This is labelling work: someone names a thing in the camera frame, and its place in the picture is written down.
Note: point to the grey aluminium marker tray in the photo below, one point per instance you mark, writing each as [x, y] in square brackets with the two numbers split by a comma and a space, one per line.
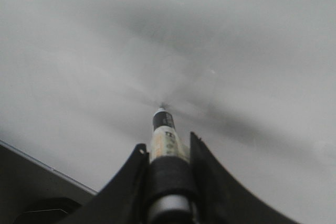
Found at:
[48, 168]

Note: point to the whiteboard marker with black tape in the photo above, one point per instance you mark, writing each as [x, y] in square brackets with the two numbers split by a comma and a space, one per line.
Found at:
[170, 191]

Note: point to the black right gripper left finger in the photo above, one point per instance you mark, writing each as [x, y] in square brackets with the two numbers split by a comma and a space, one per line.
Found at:
[121, 200]

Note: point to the white whiteboard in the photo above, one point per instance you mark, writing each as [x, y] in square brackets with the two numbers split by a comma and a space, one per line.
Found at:
[255, 79]

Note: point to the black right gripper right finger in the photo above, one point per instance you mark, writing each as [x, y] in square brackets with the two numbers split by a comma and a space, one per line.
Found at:
[222, 198]

